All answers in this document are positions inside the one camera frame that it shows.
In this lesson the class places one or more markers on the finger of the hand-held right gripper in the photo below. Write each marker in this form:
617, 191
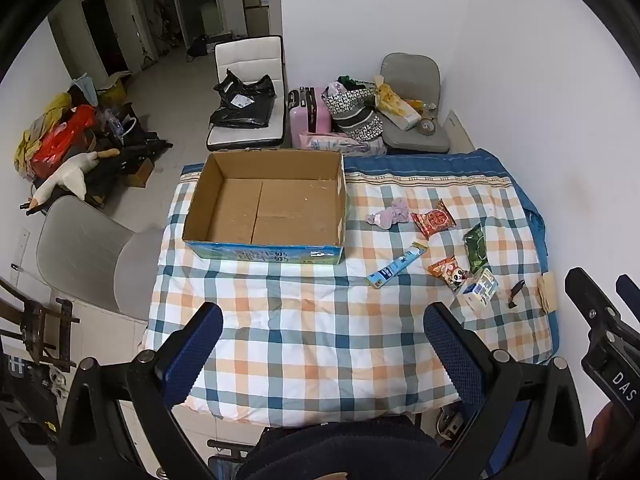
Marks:
630, 295
590, 310

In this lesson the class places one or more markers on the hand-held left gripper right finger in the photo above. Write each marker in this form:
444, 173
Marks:
452, 355

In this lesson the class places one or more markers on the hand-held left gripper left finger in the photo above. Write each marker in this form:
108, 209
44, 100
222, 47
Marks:
192, 355

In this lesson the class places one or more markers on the small wooden block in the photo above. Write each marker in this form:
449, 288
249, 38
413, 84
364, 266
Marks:
549, 292

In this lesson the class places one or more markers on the small white blue carton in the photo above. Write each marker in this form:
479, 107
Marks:
481, 290

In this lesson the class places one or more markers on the small black clip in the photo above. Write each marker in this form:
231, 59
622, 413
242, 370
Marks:
515, 292

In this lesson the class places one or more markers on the panda print snack packet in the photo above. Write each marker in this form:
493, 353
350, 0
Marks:
447, 270

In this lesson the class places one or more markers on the blue toothpaste box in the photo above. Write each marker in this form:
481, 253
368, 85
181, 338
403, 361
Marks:
395, 267

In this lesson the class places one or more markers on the green snack packet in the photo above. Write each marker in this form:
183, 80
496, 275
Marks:
475, 250

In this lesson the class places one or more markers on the plaid blanket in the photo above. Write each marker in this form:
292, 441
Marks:
310, 320

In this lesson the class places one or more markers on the red snack packet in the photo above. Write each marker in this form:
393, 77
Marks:
434, 221

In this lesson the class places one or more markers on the purple plush toy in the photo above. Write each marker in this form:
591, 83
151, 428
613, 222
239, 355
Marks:
390, 215

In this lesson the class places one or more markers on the dark wooden stool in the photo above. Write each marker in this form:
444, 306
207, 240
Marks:
40, 325

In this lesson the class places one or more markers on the grey shell chair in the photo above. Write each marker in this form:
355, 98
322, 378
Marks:
80, 245

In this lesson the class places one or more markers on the open cardboard box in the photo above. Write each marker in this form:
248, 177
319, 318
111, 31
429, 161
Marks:
285, 210

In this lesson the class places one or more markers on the small cardboard box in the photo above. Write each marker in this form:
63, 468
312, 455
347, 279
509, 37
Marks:
139, 174

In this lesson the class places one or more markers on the pile of black bags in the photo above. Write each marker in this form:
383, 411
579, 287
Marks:
130, 152

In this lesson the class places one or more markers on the white goose plush toy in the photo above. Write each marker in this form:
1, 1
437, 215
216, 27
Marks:
70, 175

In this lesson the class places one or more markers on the tape roll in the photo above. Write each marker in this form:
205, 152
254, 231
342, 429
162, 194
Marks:
427, 126

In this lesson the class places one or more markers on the pink plastic package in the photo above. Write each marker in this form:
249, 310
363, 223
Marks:
340, 144

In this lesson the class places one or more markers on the red bag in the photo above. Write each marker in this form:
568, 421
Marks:
65, 137

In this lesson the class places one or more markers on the yellow white tissue pack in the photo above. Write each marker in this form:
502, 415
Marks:
397, 107

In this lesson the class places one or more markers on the black plastic bag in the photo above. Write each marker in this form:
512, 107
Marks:
242, 105

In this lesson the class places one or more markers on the patterned tote bag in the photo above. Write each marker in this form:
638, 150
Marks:
357, 115

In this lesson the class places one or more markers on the pink suitcase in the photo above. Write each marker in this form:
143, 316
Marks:
320, 120

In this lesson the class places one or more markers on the yellow cloth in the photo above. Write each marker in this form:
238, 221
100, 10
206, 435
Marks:
37, 135

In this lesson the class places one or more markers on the yellow bin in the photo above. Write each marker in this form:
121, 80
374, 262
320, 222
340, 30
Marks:
116, 92

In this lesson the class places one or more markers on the grey fabric chair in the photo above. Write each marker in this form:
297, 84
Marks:
410, 67

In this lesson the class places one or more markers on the white padded chair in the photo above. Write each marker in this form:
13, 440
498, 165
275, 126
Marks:
250, 52

